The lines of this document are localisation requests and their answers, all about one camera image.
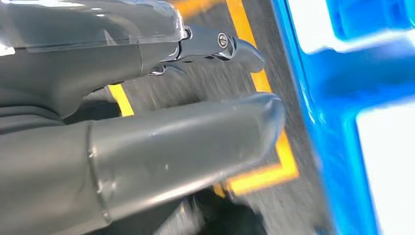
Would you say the blue metal shelf rack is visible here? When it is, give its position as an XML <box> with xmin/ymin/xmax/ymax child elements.
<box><xmin>271</xmin><ymin>0</ymin><xmax>415</xmax><ymax>235</ymax></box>

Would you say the yellow floor tape rectangle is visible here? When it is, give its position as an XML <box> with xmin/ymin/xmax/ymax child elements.
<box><xmin>108</xmin><ymin>0</ymin><xmax>300</xmax><ymax>198</ymax></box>

